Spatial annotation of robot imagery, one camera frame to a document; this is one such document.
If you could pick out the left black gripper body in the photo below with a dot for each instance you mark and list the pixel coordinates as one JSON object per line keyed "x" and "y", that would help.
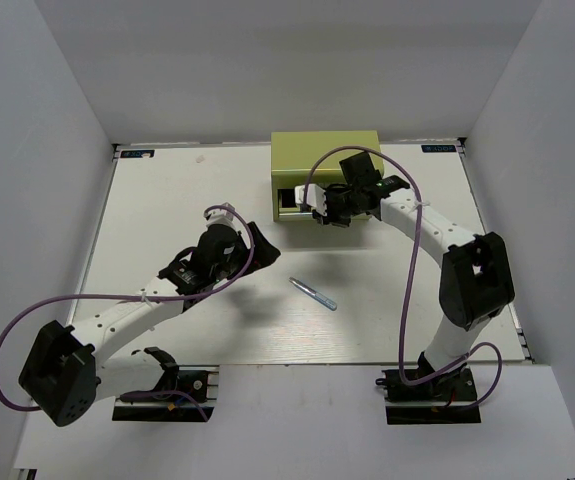
{"x": 238, "y": 261}

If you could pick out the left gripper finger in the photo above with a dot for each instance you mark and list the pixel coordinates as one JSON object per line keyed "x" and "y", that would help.
{"x": 261, "y": 264}
{"x": 263, "y": 249}

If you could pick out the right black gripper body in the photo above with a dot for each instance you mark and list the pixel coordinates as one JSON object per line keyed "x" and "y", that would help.
{"x": 342, "y": 207}

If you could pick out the blue utility knife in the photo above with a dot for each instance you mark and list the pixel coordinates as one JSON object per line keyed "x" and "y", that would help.
{"x": 314, "y": 294}

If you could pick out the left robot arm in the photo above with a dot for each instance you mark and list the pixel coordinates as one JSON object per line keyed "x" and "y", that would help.
{"x": 70, "y": 367}

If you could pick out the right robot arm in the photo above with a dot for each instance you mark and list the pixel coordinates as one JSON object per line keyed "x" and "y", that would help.
{"x": 475, "y": 276}

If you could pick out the green metal drawer toolbox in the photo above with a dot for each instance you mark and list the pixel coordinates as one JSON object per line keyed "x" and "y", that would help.
{"x": 294, "y": 153}

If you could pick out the right blue corner label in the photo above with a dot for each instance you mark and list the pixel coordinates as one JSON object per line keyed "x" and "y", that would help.
{"x": 438, "y": 148}

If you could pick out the blue corner label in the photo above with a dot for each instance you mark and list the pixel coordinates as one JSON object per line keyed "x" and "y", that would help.
{"x": 438, "y": 148}
{"x": 137, "y": 154}

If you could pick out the left blue corner label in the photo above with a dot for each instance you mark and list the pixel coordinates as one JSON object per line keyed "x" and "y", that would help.
{"x": 137, "y": 154}

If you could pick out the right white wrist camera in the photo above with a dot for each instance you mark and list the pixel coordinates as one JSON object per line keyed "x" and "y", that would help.
{"x": 311, "y": 197}

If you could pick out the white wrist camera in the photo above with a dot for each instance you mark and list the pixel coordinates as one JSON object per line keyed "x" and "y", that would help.
{"x": 311, "y": 197}
{"x": 222, "y": 214}

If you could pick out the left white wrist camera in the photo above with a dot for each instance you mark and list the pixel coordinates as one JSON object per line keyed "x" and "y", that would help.
{"x": 222, "y": 214}

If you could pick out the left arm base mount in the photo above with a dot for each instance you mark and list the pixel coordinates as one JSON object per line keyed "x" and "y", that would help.
{"x": 183, "y": 395}

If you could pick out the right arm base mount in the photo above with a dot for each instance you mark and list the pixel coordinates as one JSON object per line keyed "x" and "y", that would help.
{"x": 442, "y": 401}

